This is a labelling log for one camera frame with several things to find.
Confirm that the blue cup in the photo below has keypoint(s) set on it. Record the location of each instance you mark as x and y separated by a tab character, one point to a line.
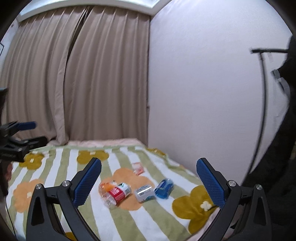
164	189

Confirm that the pink bed sheet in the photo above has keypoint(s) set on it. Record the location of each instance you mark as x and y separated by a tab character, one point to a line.
106	143

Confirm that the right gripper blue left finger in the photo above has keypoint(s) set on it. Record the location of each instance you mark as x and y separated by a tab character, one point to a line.
43	222

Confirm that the flower striped blanket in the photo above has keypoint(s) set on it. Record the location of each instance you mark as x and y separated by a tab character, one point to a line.
187	211

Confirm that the beige left curtain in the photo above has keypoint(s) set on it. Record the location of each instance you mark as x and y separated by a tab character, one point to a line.
34	71

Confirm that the left bare hand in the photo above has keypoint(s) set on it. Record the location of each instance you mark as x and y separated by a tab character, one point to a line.
6	171

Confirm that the black clothes rack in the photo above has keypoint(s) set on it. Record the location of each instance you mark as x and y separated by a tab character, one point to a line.
261	51

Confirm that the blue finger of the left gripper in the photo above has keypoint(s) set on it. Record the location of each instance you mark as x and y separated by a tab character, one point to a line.
26	126
30	143

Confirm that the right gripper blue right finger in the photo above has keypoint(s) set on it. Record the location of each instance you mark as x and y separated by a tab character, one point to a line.
242	207

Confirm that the red label clear bottle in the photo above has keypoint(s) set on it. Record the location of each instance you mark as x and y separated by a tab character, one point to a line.
116	195

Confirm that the beige curtain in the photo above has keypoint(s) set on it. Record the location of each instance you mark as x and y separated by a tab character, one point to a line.
105	85
34	71

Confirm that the white grey label cup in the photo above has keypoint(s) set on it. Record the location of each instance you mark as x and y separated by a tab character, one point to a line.
144	193

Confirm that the beige right curtain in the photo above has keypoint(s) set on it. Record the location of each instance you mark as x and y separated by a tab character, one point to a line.
105	85

